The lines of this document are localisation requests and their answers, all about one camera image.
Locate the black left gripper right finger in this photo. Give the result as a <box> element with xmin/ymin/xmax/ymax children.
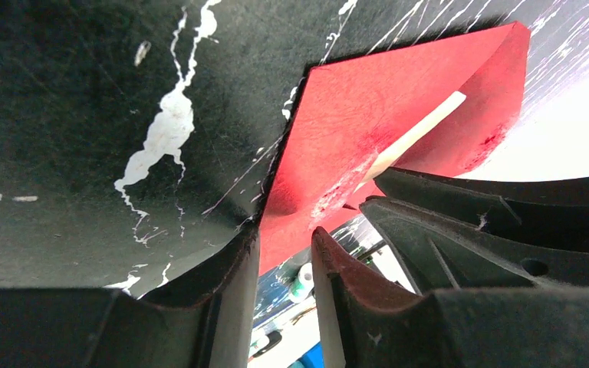
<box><xmin>311</xmin><ymin>228</ymin><xmax>589</xmax><ymax>367</ymax></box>

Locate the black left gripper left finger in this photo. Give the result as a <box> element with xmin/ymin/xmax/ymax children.
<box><xmin>0</xmin><ymin>223</ymin><xmax>260</xmax><ymax>367</ymax></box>

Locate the green white glue stick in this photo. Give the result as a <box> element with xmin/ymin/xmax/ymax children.
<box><xmin>288</xmin><ymin>262</ymin><xmax>314</xmax><ymax>304</ymax></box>

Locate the red paper envelope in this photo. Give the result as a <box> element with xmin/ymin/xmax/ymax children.
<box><xmin>258</xmin><ymin>22</ymin><xmax>531</xmax><ymax>274</ymax></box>

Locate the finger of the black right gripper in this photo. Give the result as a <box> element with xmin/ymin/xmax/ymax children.
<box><xmin>375</xmin><ymin>169</ymin><xmax>589</xmax><ymax>252</ymax></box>
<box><xmin>360</xmin><ymin>197</ymin><xmax>589</xmax><ymax>294</ymax></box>

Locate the cream paper letter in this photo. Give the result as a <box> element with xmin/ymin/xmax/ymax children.
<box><xmin>355</xmin><ymin>91</ymin><xmax>466</xmax><ymax>191</ymax></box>

